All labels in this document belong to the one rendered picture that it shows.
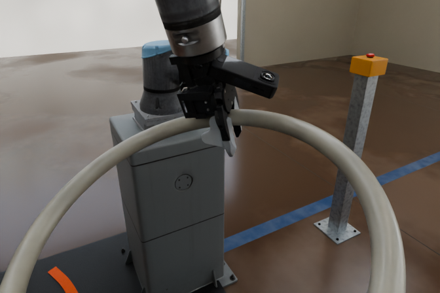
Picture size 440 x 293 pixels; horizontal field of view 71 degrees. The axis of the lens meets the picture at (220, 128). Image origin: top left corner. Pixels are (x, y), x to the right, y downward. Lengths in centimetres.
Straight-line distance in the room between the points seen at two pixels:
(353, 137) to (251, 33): 456
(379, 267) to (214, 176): 107
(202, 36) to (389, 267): 35
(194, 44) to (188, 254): 122
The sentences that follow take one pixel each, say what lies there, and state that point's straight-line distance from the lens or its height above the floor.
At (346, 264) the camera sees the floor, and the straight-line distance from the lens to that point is 199.
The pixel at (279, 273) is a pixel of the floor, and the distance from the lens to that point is 186.
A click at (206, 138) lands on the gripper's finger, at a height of 113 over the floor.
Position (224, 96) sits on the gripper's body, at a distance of 51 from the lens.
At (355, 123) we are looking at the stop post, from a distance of 177.
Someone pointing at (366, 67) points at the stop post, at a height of 105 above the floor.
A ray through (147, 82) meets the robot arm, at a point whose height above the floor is 105.
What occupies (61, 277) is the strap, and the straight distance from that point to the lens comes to 196.
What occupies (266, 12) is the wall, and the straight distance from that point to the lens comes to 627.
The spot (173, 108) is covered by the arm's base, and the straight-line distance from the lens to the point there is 126.
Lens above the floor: 138
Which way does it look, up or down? 24 degrees down
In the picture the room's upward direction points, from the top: straight up
